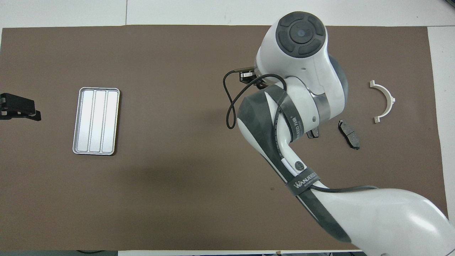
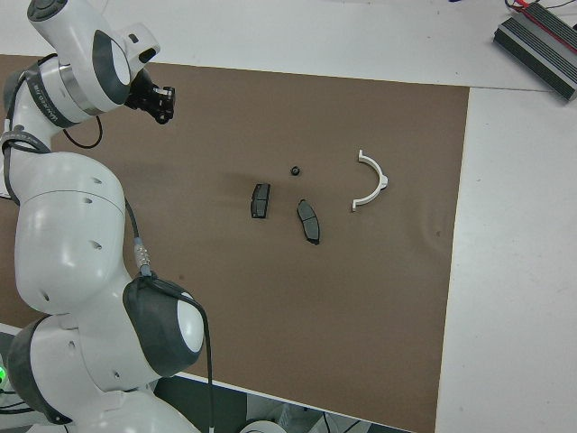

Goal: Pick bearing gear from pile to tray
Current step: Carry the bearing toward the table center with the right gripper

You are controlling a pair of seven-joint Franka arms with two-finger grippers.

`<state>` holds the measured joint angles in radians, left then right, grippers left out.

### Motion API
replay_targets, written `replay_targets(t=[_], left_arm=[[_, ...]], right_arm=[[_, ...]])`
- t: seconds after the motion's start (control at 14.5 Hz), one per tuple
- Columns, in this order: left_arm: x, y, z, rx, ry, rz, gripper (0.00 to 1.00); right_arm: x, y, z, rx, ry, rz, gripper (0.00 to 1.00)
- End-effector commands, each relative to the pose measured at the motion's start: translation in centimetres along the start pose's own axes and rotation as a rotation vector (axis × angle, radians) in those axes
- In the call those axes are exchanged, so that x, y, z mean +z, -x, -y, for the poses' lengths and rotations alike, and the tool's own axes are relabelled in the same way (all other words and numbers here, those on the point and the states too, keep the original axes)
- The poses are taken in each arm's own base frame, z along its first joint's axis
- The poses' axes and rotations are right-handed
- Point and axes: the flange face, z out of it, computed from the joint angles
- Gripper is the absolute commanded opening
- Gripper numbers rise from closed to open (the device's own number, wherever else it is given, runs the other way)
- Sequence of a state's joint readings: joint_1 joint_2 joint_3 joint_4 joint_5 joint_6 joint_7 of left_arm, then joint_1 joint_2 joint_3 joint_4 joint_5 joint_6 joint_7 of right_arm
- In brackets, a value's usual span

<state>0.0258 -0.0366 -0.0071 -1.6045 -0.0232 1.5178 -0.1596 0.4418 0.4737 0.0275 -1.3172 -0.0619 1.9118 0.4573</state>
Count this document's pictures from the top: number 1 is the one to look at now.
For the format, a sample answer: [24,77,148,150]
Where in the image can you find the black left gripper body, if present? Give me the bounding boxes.
[0,93,20,120]

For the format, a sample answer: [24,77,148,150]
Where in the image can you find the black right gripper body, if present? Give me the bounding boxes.
[240,70,257,84]

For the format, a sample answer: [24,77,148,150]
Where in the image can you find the silver metal tray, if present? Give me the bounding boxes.
[73,87,121,156]

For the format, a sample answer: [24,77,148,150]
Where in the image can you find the brown table mat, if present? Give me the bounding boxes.
[0,25,452,251]

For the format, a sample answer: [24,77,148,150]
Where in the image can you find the long curved grey brake pad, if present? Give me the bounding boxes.
[338,120,360,150]

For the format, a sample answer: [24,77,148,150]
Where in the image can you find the white half-ring bracket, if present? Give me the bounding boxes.
[369,80,396,124]

